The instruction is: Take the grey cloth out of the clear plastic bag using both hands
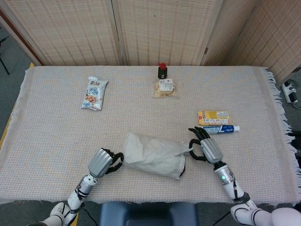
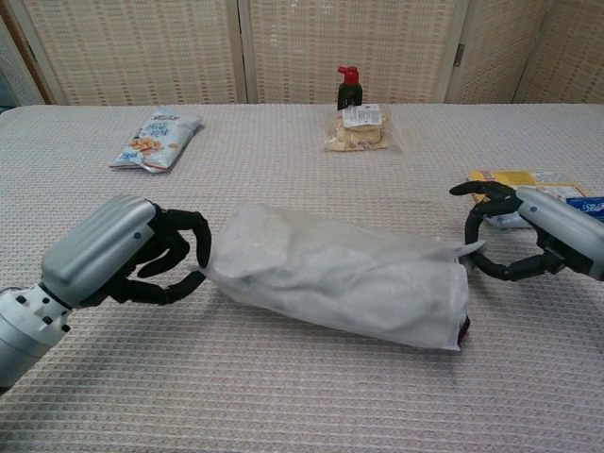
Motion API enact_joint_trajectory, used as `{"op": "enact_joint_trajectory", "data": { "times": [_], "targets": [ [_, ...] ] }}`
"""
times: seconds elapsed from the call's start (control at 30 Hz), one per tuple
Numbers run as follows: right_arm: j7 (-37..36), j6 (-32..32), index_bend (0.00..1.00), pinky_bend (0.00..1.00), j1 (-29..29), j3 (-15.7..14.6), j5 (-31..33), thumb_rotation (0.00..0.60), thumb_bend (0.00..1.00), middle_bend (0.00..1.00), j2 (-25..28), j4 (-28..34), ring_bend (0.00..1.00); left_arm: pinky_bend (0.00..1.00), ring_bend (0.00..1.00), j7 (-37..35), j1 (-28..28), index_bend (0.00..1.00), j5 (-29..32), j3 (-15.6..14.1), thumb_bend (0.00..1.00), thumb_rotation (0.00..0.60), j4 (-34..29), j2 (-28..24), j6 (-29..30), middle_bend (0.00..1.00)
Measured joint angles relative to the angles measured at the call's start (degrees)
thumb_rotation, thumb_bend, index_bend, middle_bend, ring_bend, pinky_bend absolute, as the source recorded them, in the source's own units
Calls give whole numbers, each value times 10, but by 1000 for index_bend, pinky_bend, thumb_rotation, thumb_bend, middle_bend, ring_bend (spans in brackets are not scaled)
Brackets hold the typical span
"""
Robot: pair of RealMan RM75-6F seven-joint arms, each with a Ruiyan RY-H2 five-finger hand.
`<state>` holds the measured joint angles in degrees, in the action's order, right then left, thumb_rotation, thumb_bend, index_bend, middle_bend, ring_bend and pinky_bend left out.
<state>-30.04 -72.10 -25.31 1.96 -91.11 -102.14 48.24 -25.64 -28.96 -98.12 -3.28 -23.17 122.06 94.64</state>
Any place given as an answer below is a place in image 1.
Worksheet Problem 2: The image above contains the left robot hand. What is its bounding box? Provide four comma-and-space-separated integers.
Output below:
87, 147, 124, 178

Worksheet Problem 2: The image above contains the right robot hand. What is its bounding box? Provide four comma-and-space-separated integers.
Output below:
188, 126, 224, 164

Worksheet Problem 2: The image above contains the white non-woven bag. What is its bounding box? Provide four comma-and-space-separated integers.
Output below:
122, 132, 194, 180

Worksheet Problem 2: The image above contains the white snack packet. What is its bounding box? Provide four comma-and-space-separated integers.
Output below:
80, 75, 109, 111

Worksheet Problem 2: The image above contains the blue white toothpaste tube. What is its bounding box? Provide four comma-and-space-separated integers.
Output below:
198, 124, 241, 135

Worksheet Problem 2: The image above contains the yellow cardboard box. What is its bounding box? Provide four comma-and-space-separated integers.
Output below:
197, 110, 231, 126

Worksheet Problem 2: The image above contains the woven pink tablecloth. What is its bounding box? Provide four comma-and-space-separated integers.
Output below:
0, 65, 301, 206

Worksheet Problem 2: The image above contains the clear packet of biscuits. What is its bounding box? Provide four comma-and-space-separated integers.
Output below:
152, 78, 180, 98

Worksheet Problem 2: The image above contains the black bottle red cap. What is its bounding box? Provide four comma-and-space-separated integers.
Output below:
157, 62, 168, 79

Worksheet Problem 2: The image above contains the white power strip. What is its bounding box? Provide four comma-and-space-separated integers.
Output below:
281, 80, 300, 104

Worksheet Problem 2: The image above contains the bamboo folding screen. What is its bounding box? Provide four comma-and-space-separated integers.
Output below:
0, 0, 301, 81

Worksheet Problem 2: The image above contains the black chair leg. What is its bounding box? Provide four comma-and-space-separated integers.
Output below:
0, 35, 11, 75

